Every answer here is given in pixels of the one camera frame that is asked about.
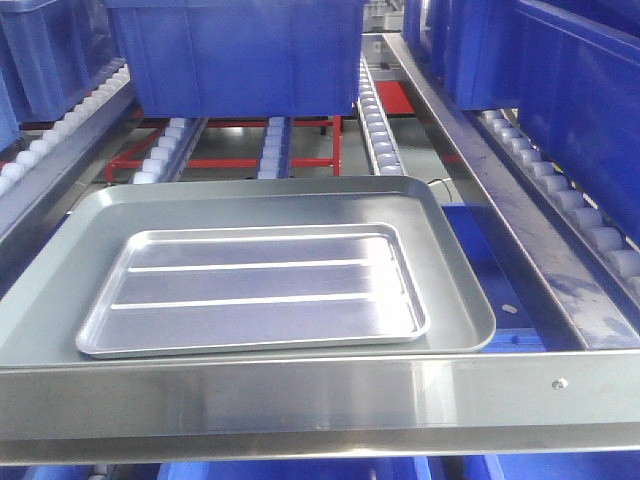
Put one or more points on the silver ribbed metal tray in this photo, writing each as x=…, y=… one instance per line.
x=193, y=291

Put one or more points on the large grey plastic tray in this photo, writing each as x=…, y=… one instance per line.
x=43, y=312

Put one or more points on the blue bin shelf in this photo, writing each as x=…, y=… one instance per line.
x=53, y=53
x=569, y=68

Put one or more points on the middle white roller track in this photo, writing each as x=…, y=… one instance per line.
x=275, y=157

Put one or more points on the white roller track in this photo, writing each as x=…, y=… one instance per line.
x=169, y=157
x=275, y=157
x=381, y=148

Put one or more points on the right white roller track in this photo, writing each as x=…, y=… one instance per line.
x=381, y=148

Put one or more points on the left white roller track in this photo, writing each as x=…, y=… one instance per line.
x=169, y=157

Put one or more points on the large blue bin centre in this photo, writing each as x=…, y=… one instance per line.
x=241, y=58

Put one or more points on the far left roller track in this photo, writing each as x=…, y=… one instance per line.
x=55, y=130

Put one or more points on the far right roller track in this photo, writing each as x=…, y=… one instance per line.
x=610, y=245

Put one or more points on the red metal floor frame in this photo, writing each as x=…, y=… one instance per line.
x=325, y=145

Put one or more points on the right steel divider rail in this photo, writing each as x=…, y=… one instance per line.
x=571, y=296

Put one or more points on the steel divider rail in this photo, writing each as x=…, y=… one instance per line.
x=571, y=296
x=32, y=209

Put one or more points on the left steel divider rail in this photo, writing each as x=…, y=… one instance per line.
x=32, y=209

